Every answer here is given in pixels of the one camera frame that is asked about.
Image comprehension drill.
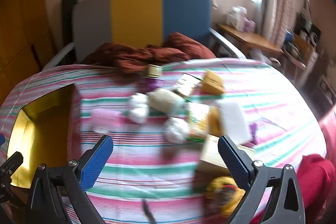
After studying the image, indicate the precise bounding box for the white foam block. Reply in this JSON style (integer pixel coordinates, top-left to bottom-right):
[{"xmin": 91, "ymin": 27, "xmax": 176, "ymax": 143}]
[{"xmin": 215, "ymin": 99, "xmax": 253, "ymax": 145}]

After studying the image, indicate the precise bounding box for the clear wrapped cereal bar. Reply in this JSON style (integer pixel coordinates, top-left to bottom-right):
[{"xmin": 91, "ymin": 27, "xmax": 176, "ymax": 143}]
[{"xmin": 172, "ymin": 74, "xmax": 203, "ymax": 98}]

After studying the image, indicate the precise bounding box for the wooden wardrobe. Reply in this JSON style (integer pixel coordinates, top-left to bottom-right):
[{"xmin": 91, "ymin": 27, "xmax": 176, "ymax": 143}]
[{"xmin": 0, "ymin": 0, "xmax": 63, "ymax": 98}]

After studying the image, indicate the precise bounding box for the wooden desk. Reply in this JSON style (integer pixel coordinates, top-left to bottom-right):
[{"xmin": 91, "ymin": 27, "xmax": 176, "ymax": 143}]
[{"xmin": 217, "ymin": 23, "xmax": 284, "ymax": 59}]

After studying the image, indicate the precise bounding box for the brown crumpled cloth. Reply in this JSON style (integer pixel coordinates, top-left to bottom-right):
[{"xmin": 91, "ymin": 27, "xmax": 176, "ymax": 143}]
[{"xmin": 79, "ymin": 32, "xmax": 217, "ymax": 73}]

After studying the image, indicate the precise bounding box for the white cotton ball bag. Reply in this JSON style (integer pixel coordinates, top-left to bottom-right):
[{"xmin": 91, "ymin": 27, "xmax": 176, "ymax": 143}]
[
  {"xmin": 165, "ymin": 117, "xmax": 190, "ymax": 143},
  {"xmin": 128, "ymin": 93, "xmax": 150, "ymax": 124}
]

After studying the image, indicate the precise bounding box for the cluttered wooden shelf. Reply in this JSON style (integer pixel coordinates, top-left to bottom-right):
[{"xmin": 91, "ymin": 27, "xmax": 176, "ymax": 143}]
[{"xmin": 282, "ymin": 0, "xmax": 323, "ymax": 83}]

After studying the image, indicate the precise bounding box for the grey bed rail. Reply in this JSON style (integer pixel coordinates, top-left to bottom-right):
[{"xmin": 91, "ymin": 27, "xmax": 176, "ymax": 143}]
[
  {"xmin": 42, "ymin": 42, "xmax": 75, "ymax": 69},
  {"xmin": 210, "ymin": 27, "xmax": 246, "ymax": 59}
]

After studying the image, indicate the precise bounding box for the cream cardboard box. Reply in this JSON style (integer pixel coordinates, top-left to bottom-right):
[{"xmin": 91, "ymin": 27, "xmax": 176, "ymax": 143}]
[{"xmin": 196, "ymin": 134, "xmax": 256, "ymax": 174}]

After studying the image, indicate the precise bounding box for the cream bandage roll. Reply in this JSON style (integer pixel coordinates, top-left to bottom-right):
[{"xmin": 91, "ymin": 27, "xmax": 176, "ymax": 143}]
[{"xmin": 146, "ymin": 88, "xmax": 187, "ymax": 115}]

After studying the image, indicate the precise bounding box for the gold tin box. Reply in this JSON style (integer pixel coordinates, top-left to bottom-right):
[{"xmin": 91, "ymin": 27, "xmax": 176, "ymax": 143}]
[{"xmin": 7, "ymin": 84, "xmax": 82, "ymax": 188}]

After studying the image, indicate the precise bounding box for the pink hair roller pack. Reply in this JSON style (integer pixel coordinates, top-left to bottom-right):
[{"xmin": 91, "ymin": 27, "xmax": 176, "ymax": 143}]
[{"xmin": 91, "ymin": 108, "xmax": 123, "ymax": 133}]

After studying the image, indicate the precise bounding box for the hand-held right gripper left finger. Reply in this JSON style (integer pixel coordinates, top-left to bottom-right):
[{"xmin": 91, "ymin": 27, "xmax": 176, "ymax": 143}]
[{"xmin": 28, "ymin": 135, "xmax": 114, "ymax": 224}]

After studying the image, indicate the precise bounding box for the yellow wedge sponge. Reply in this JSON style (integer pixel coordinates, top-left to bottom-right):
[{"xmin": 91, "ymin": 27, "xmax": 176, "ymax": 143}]
[{"xmin": 202, "ymin": 69, "xmax": 226, "ymax": 95}]

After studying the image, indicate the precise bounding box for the yellow label snack packet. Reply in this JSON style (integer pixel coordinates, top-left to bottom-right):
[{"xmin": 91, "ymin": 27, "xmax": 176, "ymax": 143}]
[{"xmin": 185, "ymin": 103, "xmax": 210, "ymax": 141}]

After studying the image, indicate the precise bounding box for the tan rectangular sponge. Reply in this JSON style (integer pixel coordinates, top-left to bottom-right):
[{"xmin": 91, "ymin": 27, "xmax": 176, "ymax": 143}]
[{"xmin": 207, "ymin": 106, "xmax": 222, "ymax": 136}]

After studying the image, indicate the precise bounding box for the grey yellow blue chair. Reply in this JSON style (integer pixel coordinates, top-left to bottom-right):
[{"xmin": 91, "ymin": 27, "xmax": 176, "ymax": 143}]
[{"xmin": 72, "ymin": 0, "xmax": 213, "ymax": 56}]

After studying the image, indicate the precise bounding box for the lilac small box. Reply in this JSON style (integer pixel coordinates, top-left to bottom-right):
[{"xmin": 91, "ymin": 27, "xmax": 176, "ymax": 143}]
[{"xmin": 243, "ymin": 17, "xmax": 256, "ymax": 32}]

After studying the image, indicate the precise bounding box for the striped bed sheet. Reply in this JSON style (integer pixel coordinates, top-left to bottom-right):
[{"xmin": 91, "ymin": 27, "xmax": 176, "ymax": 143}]
[{"xmin": 0, "ymin": 57, "xmax": 328, "ymax": 224}]

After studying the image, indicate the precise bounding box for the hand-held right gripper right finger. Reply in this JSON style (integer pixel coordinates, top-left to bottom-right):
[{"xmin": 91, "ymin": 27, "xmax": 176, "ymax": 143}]
[{"xmin": 218, "ymin": 135, "xmax": 306, "ymax": 224}]

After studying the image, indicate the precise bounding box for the green and gold small box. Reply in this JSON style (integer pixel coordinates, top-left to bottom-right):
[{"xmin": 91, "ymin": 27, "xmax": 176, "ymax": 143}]
[{"xmin": 146, "ymin": 64, "xmax": 163, "ymax": 79}]

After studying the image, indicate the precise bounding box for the red cloth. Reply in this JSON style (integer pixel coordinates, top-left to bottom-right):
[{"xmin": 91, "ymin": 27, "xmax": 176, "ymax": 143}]
[{"xmin": 295, "ymin": 106, "xmax": 336, "ymax": 224}]

